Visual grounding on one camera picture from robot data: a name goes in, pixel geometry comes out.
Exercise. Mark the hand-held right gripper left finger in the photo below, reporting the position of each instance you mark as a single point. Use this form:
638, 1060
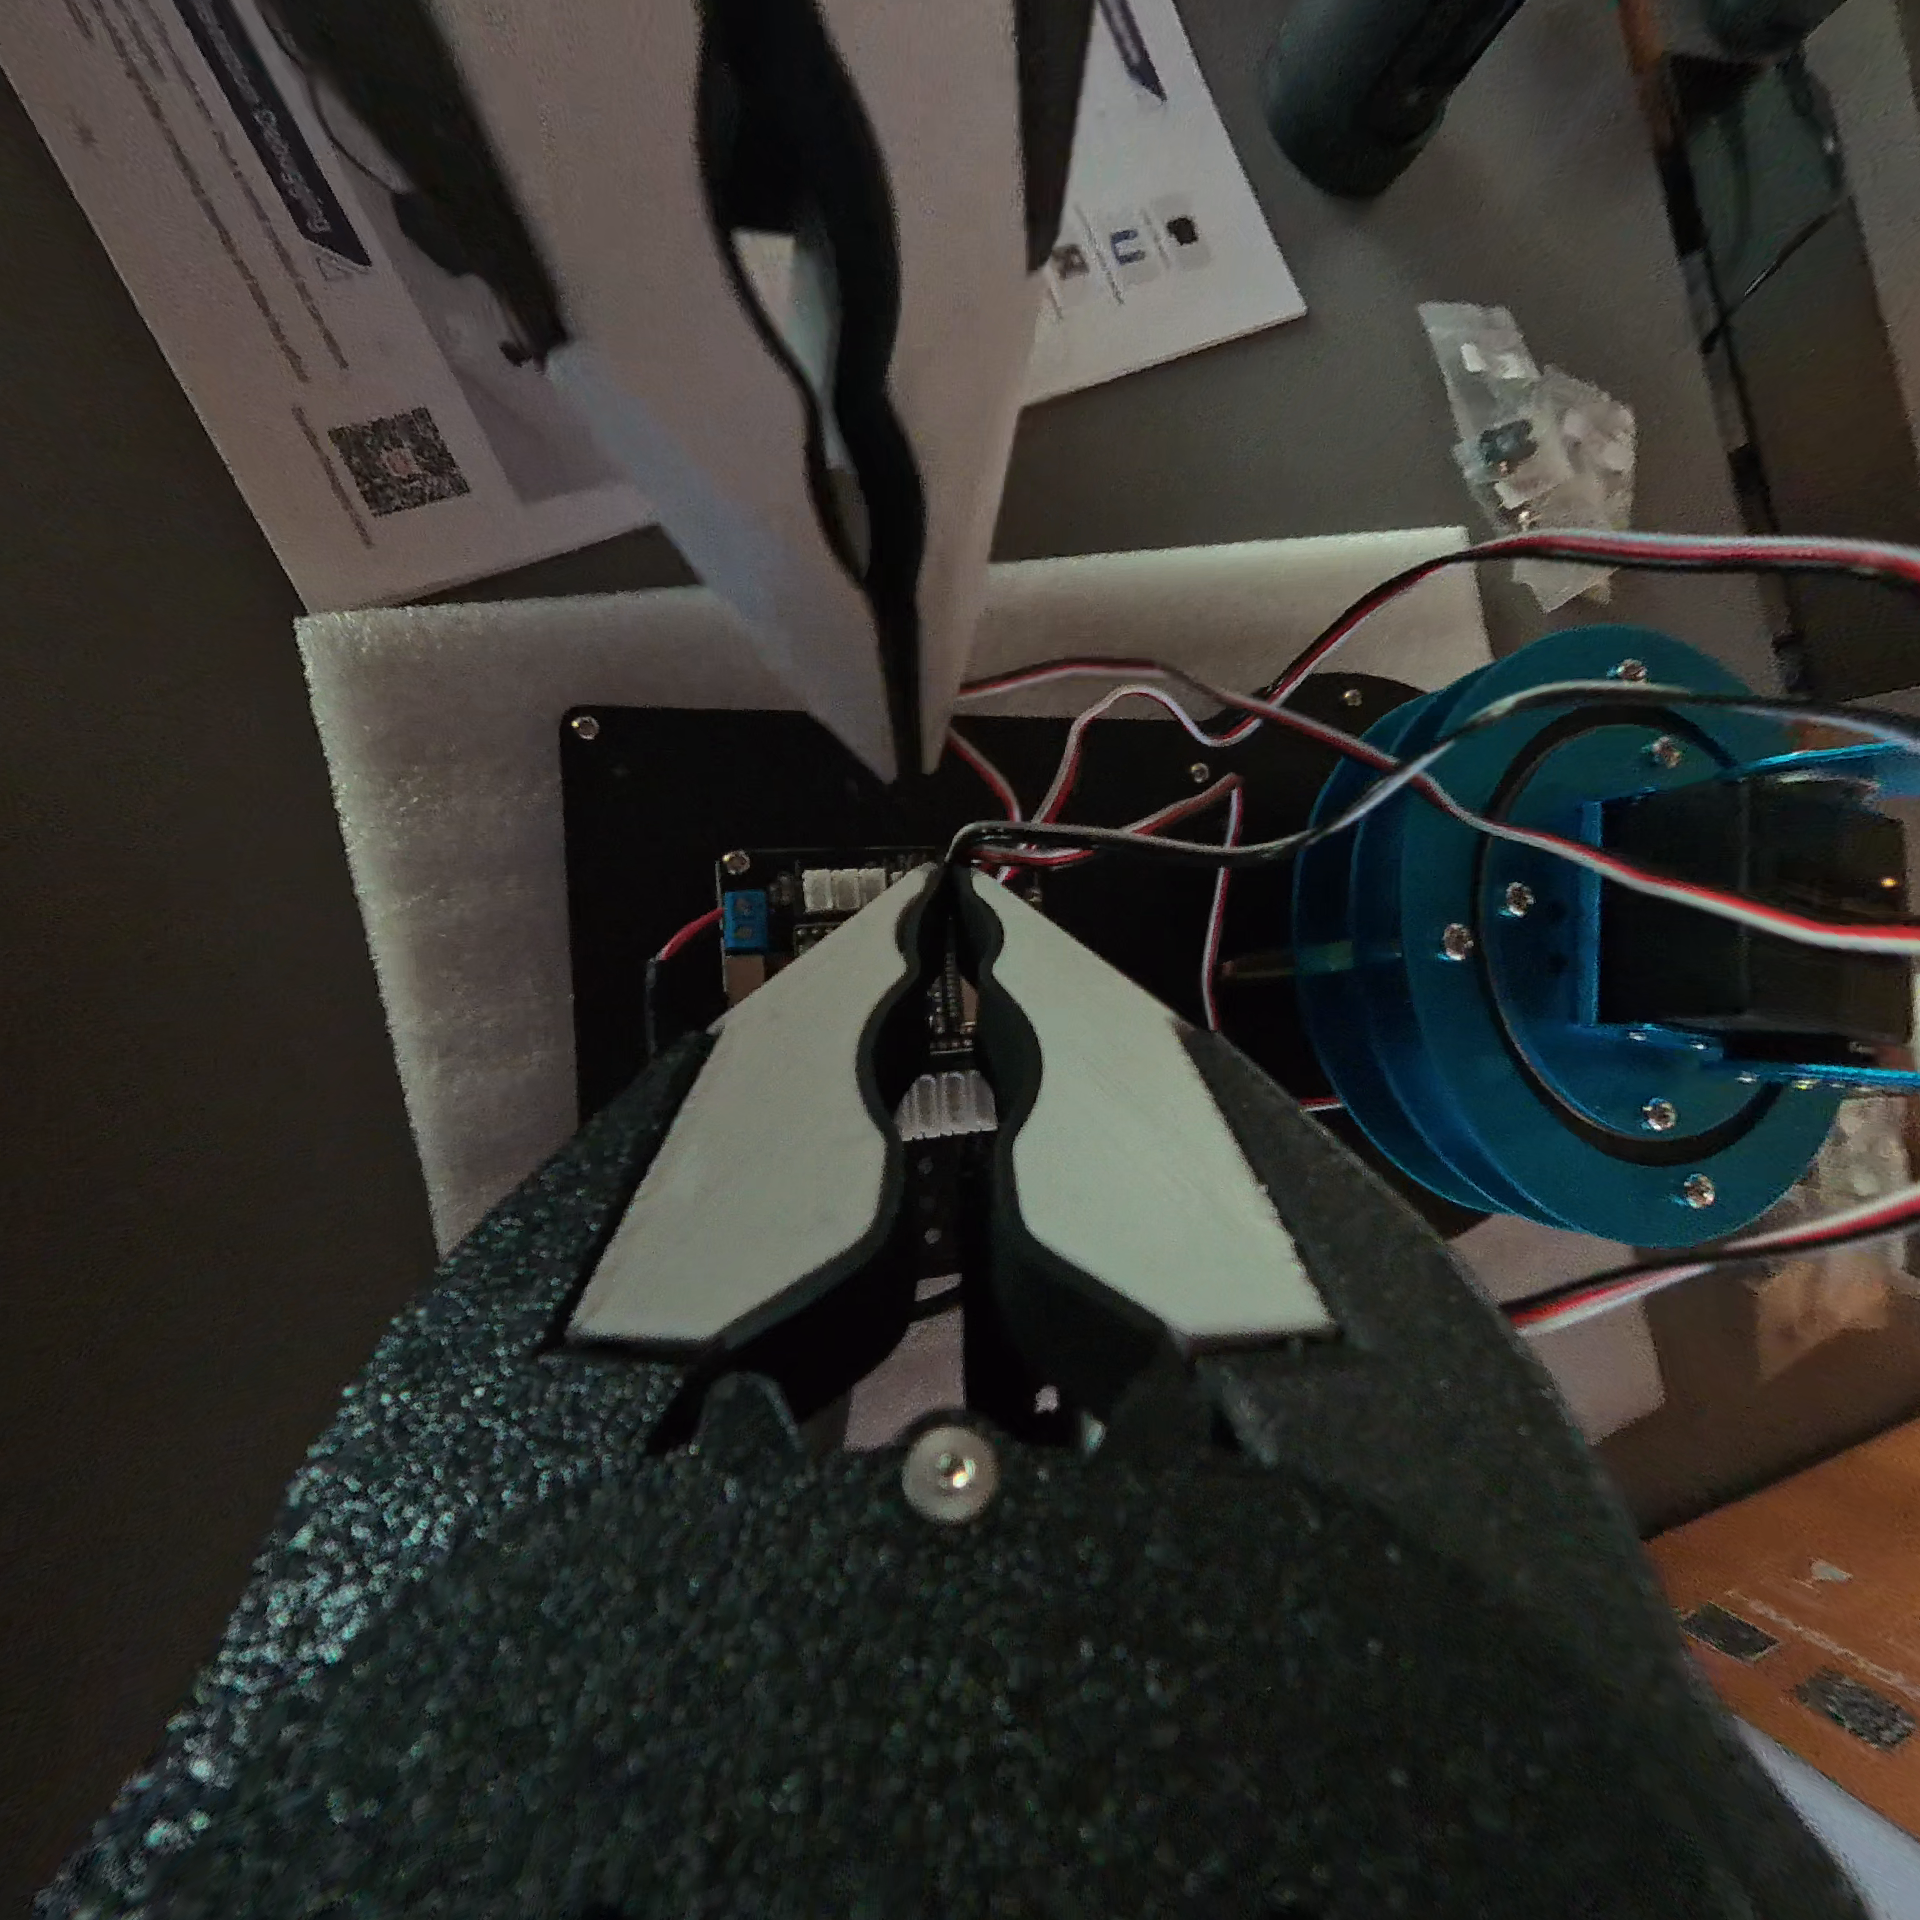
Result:
733, 1186

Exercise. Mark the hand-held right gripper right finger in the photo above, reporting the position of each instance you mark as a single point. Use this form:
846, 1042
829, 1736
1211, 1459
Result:
1156, 1186

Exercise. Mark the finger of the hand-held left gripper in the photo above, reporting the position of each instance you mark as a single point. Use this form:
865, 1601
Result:
677, 375
973, 375

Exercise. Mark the control circuit board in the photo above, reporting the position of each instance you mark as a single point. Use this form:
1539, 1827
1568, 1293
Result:
771, 878

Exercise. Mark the grey desk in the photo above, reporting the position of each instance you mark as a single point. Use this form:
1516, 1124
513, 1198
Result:
149, 1048

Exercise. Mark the instruction booklet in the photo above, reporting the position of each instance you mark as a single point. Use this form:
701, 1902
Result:
301, 347

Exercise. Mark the white foam sheet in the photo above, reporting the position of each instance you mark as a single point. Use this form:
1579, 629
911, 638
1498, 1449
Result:
434, 843

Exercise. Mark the orange white cardboard box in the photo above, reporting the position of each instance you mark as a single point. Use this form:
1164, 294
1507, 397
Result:
1768, 1591

